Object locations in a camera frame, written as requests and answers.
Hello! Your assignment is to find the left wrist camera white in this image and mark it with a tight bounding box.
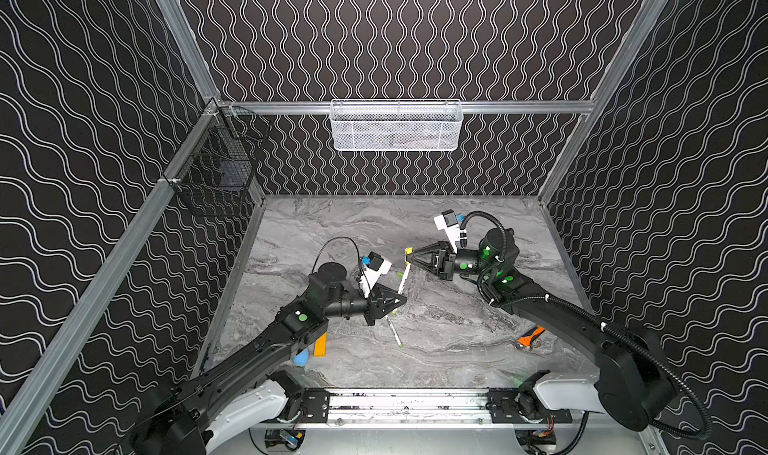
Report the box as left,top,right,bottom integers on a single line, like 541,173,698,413
359,252,392,298

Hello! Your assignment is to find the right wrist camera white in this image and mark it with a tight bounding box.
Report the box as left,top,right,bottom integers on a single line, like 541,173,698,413
433,210,467,252

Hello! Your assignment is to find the yellow rectangular block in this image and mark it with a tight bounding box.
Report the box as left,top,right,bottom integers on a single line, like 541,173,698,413
313,333,328,358

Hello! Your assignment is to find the white pen green end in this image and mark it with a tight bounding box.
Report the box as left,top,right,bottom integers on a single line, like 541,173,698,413
385,316,404,349

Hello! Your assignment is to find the black wire mesh basket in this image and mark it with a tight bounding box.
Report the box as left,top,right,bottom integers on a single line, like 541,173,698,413
170,105,274,219

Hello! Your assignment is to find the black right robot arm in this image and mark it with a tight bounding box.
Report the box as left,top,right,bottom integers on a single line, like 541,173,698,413
405,210,713,440

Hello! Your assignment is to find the white pen green tip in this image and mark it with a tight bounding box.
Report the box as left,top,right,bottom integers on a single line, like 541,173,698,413
397,262,411,295

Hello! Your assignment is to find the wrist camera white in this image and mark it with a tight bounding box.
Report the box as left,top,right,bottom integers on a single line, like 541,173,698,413
359,252,392,298
433,210,467,252

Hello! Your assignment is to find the orange handled metal tool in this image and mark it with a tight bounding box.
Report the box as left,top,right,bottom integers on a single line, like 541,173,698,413
515,326,546,350

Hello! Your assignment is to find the white wire mesh basket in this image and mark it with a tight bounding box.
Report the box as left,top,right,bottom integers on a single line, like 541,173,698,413
329,99,464,152

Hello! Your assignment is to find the blue egg-shaped sponge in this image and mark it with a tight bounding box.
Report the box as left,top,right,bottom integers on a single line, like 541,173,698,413
292,349,310,367

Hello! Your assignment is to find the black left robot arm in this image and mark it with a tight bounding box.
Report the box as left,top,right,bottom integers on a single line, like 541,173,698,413
119,262,408,454

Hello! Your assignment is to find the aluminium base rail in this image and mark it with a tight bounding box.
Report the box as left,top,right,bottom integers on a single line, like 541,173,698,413
270,380,607,428

